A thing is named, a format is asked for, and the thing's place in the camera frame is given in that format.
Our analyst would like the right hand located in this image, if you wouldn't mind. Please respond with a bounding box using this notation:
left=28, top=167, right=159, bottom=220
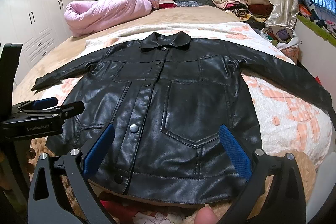
left=194, top=206, right=219, bottom=224

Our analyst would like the dark floral fabric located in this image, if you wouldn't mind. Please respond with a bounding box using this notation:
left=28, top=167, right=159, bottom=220
left=176, top=1, right=203, bottom=7

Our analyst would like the white wardrobe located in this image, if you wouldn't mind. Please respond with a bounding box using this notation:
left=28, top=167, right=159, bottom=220
left=1, top=0, right=72, bottom=86

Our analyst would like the white bag of clothes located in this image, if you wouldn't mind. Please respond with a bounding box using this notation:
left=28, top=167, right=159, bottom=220
left=260, top=26, right=301, bottom=50

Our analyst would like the black leather jacket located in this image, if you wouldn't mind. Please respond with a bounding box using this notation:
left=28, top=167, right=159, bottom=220
left=34, top=32, right=335, bottom=206

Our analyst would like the red pink pillow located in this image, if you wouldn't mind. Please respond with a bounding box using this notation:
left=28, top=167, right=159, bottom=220
left=158, top=0, right=177, bottom=9

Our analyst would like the pink rolled quilt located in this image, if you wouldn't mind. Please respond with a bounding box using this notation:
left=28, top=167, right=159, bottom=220
left=64, top=0, right=153, bottom=37

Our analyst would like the white orange patterned blanket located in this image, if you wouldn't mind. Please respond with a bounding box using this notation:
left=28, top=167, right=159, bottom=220
left=120, top=22, right=333, bottom=166

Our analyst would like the pile of folded clothes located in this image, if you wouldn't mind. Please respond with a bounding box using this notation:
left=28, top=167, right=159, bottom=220
left=211, top=0, right=273, bottom=30

